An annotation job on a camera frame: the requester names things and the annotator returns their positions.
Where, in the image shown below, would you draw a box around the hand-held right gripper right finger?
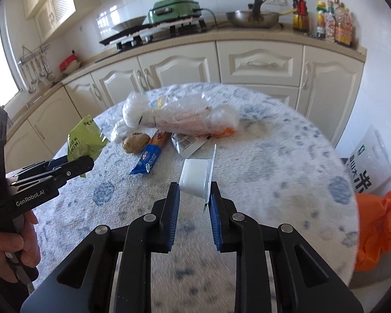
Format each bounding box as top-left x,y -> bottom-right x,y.
207,181 -> 362,313

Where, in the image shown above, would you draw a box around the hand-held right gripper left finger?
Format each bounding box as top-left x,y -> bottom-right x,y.
20,182 -> 181,313

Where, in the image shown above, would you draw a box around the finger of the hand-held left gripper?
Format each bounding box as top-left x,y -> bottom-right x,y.
11,156 -> 95,191
16,157 -> 69,178

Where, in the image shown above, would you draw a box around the green snack packet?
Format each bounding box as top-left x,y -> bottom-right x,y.
67,115 -> 110,179

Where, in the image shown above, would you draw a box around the person's left hand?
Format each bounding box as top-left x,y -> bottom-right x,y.
0,209 -> 41,281

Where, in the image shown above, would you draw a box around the ginger root piece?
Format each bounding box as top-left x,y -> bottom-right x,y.
122,132 -> 151,154

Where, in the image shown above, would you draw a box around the blue orange snack wrapper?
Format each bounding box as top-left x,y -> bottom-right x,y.
129,130 -> 169,176

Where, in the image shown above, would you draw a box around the blue white fluffy table cloth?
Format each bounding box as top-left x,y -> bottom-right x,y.
33,82 -> 361,313

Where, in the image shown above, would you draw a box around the grey food wrapper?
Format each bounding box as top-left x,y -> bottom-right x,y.
170,131 -> 212,156

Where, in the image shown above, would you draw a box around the hanging kitchen utensils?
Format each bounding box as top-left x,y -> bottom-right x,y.
20,57 -> 56,93

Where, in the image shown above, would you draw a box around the window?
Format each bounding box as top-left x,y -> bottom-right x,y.
0,8 -> 20,103

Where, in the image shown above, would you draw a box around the long clear plastic bag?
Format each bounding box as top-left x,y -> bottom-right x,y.
122,92 -> 239,136

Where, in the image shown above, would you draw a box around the red lid white bowl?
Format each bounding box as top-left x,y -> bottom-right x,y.
59,50 -> 83,73

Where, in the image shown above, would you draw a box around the metal utensil rack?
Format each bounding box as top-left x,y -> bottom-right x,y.
18,43 -> 51,69

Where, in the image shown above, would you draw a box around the cream base cabinet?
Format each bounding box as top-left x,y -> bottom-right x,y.
0,28 -> 368,177

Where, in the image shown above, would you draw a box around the steel wok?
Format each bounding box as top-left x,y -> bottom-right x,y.
111,16 -> 148,32

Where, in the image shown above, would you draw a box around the small cream lattice cabinet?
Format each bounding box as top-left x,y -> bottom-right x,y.
34,0 -> 77,38

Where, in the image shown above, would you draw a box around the orange plastic bag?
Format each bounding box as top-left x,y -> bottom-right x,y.
355,189 -> 391,272

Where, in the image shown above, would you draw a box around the large cream drawer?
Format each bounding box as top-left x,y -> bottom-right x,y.
216,41 -> 303,87

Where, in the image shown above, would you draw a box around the white rice bag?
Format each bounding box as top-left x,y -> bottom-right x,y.
345,124 -> 391,194

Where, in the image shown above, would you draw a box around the green electric cooker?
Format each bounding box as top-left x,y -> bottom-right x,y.
146,0 -> 203,24

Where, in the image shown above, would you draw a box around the steel frying pan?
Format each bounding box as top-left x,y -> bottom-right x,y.
226,7 -> 297,29

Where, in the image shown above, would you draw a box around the dark sauce bottle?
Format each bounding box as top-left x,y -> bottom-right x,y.
292,0 -> 311,33

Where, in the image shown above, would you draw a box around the yellow cap bottle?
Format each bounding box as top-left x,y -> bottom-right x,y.
315,1 -> 328,39

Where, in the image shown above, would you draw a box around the white label bottle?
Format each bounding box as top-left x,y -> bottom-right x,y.
326,0 -> 336,41

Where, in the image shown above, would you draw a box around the cooking oil bottle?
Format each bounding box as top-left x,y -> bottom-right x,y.
333,0 -> 353,47

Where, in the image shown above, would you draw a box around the black power cable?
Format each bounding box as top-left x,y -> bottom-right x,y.
200,7 -> 229,30

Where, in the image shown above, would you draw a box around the black handled utensil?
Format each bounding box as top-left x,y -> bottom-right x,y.
248,0 -> 271,22

